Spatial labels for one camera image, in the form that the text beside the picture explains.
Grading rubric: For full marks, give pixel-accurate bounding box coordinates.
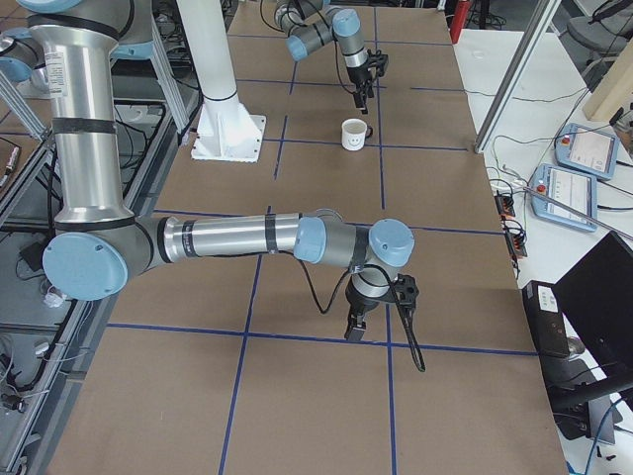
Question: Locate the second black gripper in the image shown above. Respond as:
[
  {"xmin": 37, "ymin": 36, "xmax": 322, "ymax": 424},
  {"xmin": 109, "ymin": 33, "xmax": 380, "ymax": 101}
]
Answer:
[{"xmin": 344, "ymin": 277, "xmax": 391, "ymax": 341}]

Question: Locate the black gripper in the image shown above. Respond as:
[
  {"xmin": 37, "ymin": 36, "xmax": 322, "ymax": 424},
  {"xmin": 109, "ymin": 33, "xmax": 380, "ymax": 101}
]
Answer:
[{"xmin": 346, "ymin": 61, "xmax": 377, "ymax": 113}]

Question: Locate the white smiley face mug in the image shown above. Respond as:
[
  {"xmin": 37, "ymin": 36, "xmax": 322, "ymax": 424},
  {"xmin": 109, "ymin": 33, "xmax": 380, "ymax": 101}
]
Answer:
[{"xmin": 341, "ymin": 118, "xmax": 374, "ymax": 151}]

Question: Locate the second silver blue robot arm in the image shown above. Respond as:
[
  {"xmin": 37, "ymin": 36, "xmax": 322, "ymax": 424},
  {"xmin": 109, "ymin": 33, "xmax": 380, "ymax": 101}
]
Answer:
[{"xmin": 25, "ymin": 1, "xmax": 418, "ymax": 341}]

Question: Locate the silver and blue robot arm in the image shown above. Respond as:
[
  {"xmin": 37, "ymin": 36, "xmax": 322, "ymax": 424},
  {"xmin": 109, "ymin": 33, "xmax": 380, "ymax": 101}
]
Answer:
[{"xmin": 274, "ymin": 1, "xmax": 389, "ymax": 113}]

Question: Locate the red cylinder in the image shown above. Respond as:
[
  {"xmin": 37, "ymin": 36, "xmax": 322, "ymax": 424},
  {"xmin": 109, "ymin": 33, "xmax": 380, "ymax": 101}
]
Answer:
[{"xmin": 450, "ymin": 0, "xmax": 471, "ymax": 45}]

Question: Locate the brown paper table cover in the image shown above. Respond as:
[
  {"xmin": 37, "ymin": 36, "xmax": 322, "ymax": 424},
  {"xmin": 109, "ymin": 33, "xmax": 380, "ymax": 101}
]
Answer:
[{"xmin": 47, "ymin": 3, "xmax": 567, "ymax": 474}]

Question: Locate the black computer box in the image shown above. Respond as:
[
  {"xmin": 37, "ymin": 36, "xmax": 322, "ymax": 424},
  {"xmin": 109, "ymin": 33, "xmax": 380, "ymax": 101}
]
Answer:
[{"xmin": 522, "ymin": 280, "xmax": 586, "ymax": 359}]

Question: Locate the near teach pendant tablet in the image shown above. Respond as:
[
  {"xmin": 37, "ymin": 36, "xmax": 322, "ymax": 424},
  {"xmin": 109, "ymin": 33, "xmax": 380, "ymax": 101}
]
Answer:
[{"xmin": 529, "ymin": 163, "xmax": 597, "ymax": 233}]

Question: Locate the teach pendant tablet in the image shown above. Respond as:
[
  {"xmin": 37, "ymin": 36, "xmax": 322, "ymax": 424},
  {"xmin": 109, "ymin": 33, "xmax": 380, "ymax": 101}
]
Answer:
[
  {"xmin": 555, "ymin": 123, "xmax": 618, "ymax": 180},
  {"xmin": 529, "ymin": 163, "xmax": 597, "ymax": 233}
]

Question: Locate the black monitor on stand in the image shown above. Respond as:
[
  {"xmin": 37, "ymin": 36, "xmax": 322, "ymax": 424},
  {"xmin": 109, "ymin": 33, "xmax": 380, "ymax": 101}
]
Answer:
[{"xmin": 549, "ymin": 232, "xmax": 632, "ymax": 412}]

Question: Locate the far teach pendant tablet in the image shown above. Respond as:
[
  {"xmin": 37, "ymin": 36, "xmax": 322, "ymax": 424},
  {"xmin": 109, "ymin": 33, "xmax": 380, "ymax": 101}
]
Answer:
[{"xmin": 555, "ymin": 123, "xmax": 618, "ymax": 180}]

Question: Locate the wooden beam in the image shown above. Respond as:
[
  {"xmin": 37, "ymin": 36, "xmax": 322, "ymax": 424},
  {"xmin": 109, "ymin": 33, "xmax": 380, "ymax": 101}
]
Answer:
[{"xmin": 583, "ymin": 41, "xmax": 633, "ymax": 122}]

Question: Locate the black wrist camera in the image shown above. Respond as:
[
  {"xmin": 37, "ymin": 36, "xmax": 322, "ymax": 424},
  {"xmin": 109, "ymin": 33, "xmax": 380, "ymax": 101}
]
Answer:
[
  {"xmin": 368, "ymin": 49, "xmax": 389, "ymax": 79},
  {"xmin": 394, "ymin": 274, "xmax": 419, "ymax": 309}
]

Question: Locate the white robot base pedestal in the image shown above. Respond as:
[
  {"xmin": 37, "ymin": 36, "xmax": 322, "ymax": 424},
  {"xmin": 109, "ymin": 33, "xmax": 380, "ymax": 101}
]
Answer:
[{"xmin": 177, "ymin": 0, "xmax": 266, "ymax": 163}]

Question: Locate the aluminium frame post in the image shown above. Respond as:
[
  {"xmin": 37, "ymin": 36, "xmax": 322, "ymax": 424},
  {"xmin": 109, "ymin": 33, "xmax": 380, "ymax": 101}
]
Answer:
[{"xmin": 474, "ymin": 0, "xmax": 562, "ymax": 153}]

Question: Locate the aluminium frame rail structure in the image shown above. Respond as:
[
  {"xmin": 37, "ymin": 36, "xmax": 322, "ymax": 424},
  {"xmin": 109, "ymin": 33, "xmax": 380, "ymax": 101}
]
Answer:
[{"xmin": 1, "ymin": 14, "xmax": 200, "ymax": 474}]

